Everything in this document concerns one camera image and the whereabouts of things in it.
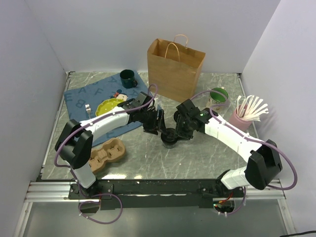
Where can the silver fork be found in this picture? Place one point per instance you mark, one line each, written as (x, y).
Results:
(88, 110)

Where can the white mug green inside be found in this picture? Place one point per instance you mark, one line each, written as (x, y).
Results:
(215, 98)

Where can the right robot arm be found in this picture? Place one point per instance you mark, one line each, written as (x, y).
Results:
(262, 161)

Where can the yellow dotted plate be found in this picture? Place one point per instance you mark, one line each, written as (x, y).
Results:
(107, 106)

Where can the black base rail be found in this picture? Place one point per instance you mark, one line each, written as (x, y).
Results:
(146, 193)

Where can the cardboard cup carrier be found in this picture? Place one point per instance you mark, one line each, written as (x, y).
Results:
(111, 151)

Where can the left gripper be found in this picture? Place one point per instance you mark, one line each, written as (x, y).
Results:
(155, 126)

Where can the cartoon character coaster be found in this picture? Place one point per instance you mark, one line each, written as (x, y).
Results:
(120, 95)

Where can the blue letter placemat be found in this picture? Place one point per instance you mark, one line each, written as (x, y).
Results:
(97, 92)

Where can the dark green mug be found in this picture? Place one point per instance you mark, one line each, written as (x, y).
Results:
(128, 79)

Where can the black plastic lid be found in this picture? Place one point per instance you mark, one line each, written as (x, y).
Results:
(176, 116)
(168, 137)

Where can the pink stirrer cup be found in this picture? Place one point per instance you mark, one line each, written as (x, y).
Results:
(238, 122)

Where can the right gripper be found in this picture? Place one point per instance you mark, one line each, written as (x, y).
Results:
(180, 133)

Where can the brown paper bag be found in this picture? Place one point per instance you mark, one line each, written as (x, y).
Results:
(174, 68)

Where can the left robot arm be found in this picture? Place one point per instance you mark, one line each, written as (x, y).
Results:
(75, 142)

